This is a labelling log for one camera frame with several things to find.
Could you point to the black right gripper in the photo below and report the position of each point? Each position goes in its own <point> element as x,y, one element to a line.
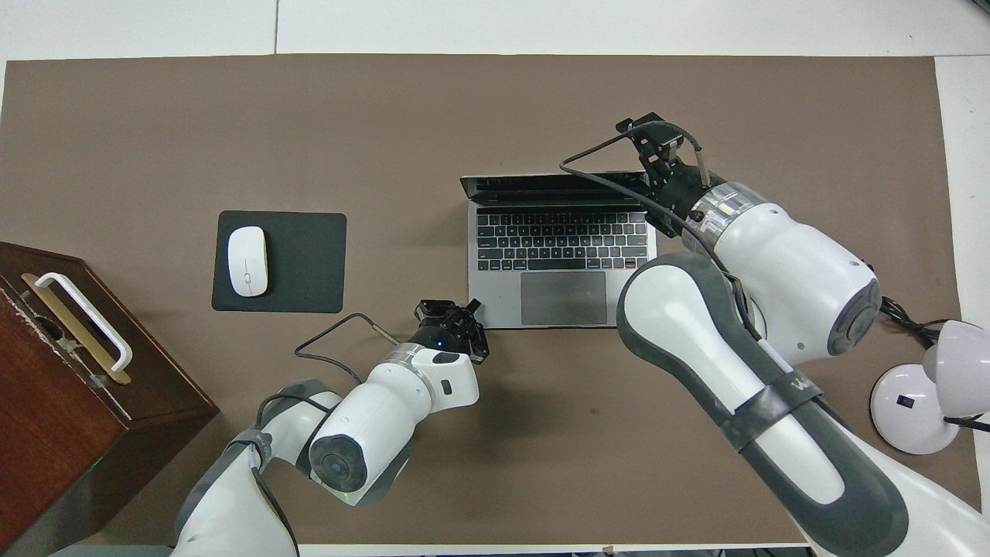
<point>673,193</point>

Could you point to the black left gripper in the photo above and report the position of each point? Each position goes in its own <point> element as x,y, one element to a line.
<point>448,333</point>

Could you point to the silver laptop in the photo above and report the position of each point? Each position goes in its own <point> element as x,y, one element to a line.
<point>561,298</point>

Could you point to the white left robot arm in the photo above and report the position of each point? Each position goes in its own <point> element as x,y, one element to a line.
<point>371,418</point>

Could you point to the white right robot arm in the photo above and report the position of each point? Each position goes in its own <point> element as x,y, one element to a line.
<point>781,263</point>

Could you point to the black mouse pad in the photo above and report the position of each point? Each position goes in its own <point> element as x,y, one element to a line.
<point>309,255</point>

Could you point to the brown table mat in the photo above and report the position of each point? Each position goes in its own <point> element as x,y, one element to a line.
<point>495,100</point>

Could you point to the white computer mouse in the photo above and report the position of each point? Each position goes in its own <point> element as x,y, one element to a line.
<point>247,261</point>

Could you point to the white desk lamp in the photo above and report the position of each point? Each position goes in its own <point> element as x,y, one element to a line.
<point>905,406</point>

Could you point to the brown wooden box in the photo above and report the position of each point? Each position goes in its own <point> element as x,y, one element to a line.
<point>69,433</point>

